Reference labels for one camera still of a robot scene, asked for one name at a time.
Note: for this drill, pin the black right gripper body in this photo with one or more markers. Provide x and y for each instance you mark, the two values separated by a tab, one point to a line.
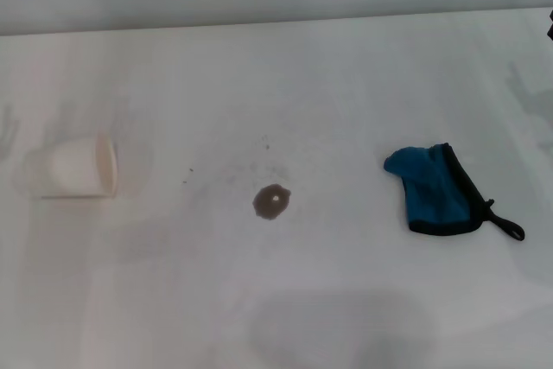
550	27

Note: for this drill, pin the blue rag with black trim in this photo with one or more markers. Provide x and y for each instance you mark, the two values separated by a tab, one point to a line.
432	187

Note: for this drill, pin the white paper cup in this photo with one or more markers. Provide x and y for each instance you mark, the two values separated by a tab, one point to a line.
80	170

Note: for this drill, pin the dark water stain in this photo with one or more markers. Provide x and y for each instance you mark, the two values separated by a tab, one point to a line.
263	207

